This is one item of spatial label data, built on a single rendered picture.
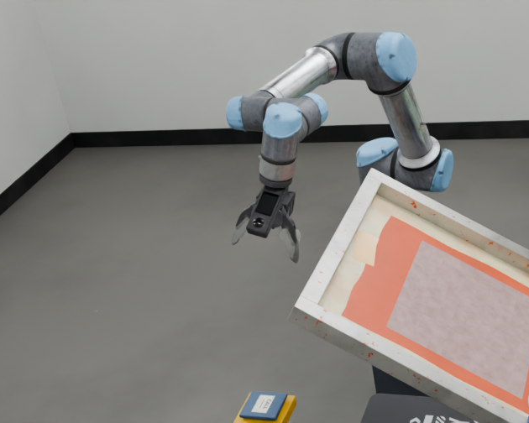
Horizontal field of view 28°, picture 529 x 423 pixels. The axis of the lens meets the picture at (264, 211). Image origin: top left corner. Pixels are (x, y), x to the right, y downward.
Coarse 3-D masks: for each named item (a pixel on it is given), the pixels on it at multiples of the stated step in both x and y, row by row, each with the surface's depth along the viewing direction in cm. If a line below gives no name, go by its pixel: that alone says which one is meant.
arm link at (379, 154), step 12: (372, 144) 289; (384, 144) 287; (396, 144) 286; (360, 156) 287; (372, 156) 284; (384, 156) 284; (396, 156) 283; (360, 168) 289; (384, 168) 284; (360, 180) 292
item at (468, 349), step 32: (384, 288) 218; (416, 288) 222; (352, 320) 207; (384, 320) 210; (416, 320) 214; (448, 320) 217; (416, 352) 206; (448, 352) 209; (480, 352) 213; (512, 352) 217; (480, 384) 205; (512, 384) 209
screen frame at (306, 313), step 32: (384, 192) 243; (416, 192) 244; (352, 224) 225; (448, 224) 242; (512, 256) 240; (320, 288) 205; (320, 320) 198; (352, 352) 199; (384, 352) 197; (416, 384) 198; (448, 384) 197; (480, 416) 196; (512, 416) 196
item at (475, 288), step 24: (384, 240) 231; (408, 240) 234; (432, 240) 238; (384, 264) 224; (408, 264) 227; (432, 264) 231; (456, 264) 234; (480, 264) 237; (432, 288) 224; (456, 288) 227; (480, 288) 230; (504, 288) 233; (528, 288) 237; (480, 312) 223; (504, 312) 226; (528, 312) 229; (528, 336) 223
